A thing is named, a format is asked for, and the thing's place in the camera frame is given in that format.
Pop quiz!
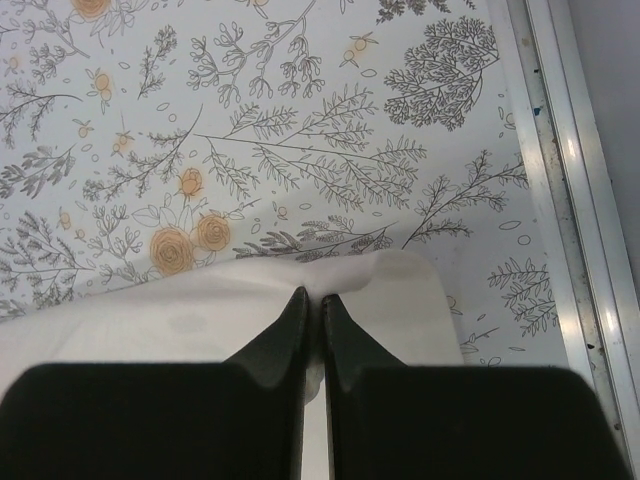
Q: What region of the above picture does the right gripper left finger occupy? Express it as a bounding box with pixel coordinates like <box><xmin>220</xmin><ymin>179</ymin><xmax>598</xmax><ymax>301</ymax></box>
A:
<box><xmin>1</xmin><ymin>288</ymin><xmax>309</xmax><ymax>479</ymax></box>

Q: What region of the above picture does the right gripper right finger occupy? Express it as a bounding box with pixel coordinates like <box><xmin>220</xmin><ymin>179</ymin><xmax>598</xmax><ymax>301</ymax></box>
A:
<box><xmin>323</xmin><ymin>296</ymin><xmax>628</xmax><ymax>479</ymax></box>

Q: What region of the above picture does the white t shirt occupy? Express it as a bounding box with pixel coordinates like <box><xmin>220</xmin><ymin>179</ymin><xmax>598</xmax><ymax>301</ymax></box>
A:
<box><xmin>0</xmin><ymin>249</ymin><xmax>466</xmax><ymax>480</ymax></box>

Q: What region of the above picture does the floral table mat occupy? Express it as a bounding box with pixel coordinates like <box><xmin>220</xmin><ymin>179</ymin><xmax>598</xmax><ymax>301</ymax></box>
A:
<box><xmin>1</xmin><ymin>1</ymin><xmax>568</xmax><ymax>367</ymax></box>

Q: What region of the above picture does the aluminium frame rail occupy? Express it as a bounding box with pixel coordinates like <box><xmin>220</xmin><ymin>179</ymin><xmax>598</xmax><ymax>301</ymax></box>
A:
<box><xmin>502</xmin><ymin>1</ymin><xmax>639</xmax><ymax>473</ymax></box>

